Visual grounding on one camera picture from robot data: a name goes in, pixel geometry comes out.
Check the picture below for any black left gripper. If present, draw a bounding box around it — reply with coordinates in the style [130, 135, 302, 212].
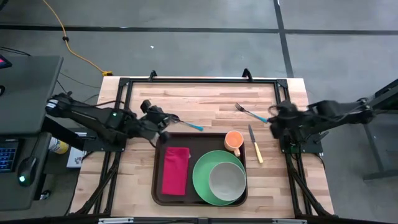
[136, 105, 181, 144]

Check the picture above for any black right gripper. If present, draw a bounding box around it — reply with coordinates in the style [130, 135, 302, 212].
[267, 100, 309, 141]

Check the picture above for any spoon with teal handle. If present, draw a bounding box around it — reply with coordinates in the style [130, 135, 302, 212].
[169, 114, 205, 132]

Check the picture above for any knife with cream handle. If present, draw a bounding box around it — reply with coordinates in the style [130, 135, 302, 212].
[248, 124, 264, 164]

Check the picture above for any dark brown plastic tray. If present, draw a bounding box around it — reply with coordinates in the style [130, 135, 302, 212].
[151, 133, 249, 207]

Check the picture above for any fork with blue handle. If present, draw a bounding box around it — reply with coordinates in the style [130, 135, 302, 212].
[234, 103, 269, 124]

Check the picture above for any orange mug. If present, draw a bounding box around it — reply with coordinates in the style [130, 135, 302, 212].
[223, 130, 244, 157]

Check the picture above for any red cloth napkin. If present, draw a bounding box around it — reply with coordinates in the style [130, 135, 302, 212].
[160, 146, 191, 196]

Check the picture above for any green plate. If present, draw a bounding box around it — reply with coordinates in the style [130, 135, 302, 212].
[192, 150, 246, 207]

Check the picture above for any grey bowl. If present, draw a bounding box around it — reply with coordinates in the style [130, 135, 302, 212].
[208, 161, 247, 202]

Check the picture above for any white printed box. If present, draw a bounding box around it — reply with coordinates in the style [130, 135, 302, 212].
[67, 146, 87, 169]

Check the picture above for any black metal stand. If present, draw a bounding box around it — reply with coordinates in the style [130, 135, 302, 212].
[343, 79, 398, 182]

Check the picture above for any yellow and white can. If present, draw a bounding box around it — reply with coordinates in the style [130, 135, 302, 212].
[49, 136, 70, 155]

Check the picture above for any black computer mouse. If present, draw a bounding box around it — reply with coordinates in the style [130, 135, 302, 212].
[17, 156, 38, 187]

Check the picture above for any grey desk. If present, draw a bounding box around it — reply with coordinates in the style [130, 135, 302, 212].
[0, 55, 65, 212]

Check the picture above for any backlit keyboard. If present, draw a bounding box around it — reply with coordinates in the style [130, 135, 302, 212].
[0, 147, 17, 173]

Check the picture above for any dark device with pink screen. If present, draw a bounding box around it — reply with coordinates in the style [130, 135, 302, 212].
[0, 54, 13, 70]

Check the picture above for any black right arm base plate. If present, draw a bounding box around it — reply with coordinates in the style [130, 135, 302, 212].
[278, 129, 324, 154]

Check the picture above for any black aluminium table frame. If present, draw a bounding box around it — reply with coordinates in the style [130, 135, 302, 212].
[67, 68, 335, 218]

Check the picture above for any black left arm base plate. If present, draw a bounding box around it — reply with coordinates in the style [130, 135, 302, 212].
[82, 127, 128, 153]

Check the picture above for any silver metal bracket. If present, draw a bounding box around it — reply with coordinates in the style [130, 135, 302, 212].
[272, 218, 308, 224]
[98, 217, 134, 224]

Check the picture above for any yellow extension cord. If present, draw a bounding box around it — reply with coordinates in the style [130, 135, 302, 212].
[42, 0, 113, 77]

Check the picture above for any thin black floor cable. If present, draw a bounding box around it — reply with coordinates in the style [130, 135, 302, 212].
[0, 45, 32, 57]

